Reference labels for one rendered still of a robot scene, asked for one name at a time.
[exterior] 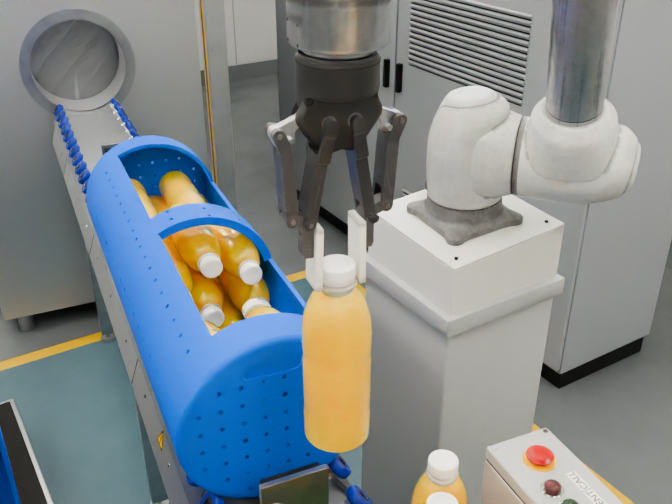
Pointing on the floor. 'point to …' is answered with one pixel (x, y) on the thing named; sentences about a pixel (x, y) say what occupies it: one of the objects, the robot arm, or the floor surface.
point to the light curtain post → (218, 97)
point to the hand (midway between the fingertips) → (336, 251)
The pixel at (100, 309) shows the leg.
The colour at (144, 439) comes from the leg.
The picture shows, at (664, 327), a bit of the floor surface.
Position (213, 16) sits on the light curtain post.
